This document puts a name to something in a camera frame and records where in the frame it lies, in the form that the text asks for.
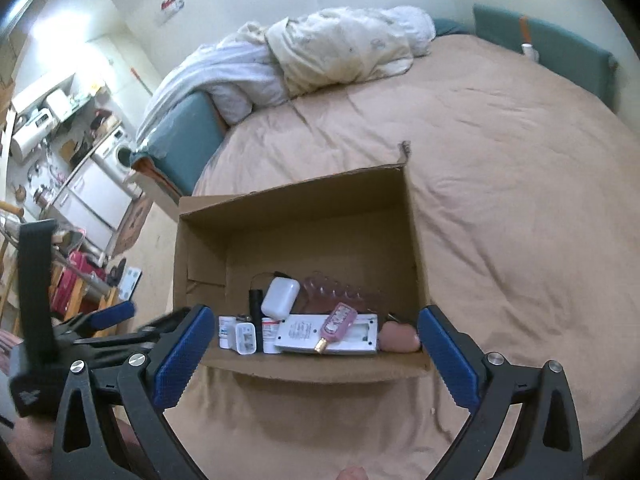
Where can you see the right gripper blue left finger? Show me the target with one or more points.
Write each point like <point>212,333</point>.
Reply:
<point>177,354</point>

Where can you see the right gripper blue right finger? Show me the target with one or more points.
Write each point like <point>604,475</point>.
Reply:
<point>457,358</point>

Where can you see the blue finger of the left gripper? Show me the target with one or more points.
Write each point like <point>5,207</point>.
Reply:
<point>109,317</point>

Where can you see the white power adapter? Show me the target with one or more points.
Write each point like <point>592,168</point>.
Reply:
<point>243,339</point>

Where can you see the black flashlight with lanyard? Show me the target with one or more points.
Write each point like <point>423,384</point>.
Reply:
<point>258,288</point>

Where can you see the pink small bottle gold cap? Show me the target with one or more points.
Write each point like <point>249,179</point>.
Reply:
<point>335,326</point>

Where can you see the white earbuds case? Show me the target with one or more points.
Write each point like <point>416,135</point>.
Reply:
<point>280,298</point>

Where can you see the white remote control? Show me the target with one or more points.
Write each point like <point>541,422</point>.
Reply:
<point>308,333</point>

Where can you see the pink toe separator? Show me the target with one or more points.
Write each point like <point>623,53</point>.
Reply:
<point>320,294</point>

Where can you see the wooden chair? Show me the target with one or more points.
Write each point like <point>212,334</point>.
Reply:
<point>88,287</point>

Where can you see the white bathroom scale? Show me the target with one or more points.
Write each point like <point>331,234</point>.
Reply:
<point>128,283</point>

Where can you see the pink rounded toy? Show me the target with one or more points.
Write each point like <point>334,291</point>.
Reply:
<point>396,337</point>

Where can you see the white bottle blue label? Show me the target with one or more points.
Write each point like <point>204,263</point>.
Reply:
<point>225,324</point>

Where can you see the white bottle red label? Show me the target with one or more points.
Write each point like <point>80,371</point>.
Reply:
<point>270,330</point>

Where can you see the white cabinet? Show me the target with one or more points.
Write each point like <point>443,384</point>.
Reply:
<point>90,200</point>

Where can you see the cardboard box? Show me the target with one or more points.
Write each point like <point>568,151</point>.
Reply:
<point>357,228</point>

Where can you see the washing machine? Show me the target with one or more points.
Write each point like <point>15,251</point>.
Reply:
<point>110,154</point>

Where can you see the beige bed blanket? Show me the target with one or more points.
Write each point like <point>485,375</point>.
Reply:
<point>525,191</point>

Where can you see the teal side cushion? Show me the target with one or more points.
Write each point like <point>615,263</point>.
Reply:
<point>177,150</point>

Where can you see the white crumpled duvet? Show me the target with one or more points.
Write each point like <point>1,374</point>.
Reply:
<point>264,66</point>

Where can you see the teal headboard cushion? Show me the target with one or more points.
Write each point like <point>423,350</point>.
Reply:
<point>552,46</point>

